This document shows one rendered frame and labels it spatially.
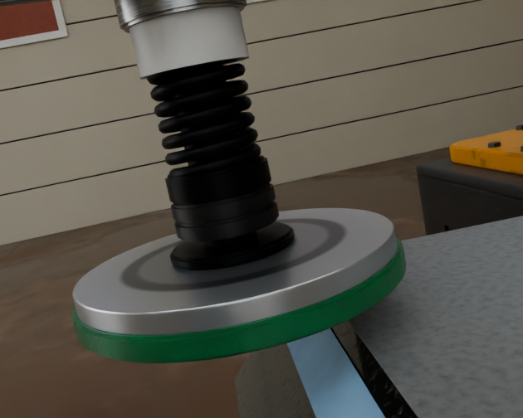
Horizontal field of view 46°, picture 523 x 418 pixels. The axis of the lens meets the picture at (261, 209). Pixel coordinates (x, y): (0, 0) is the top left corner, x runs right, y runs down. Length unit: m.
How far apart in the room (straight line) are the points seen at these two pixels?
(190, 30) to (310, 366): 0.23
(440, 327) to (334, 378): 0.07
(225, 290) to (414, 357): 0.11
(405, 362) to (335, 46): 6.36
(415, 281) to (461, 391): 0.16
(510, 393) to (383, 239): 0.11
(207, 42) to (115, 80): 6.04
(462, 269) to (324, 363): 0.13
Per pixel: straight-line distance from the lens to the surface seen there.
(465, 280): 0.45
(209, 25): 0.37
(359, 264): 0.33
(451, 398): 0.31
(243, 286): 0.33
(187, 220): 0.38
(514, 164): 1.23
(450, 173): 1.36
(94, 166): 6.44
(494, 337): 0.37
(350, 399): 0.35
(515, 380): 0.32
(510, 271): 0.46
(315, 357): 0.42
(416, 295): 0.44
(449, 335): 0.37
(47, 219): 6.58
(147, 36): 0.37
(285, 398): 0.44
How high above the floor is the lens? 0.98
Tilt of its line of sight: 11 degrees down
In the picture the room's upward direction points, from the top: 11 degrees counter-clockwise
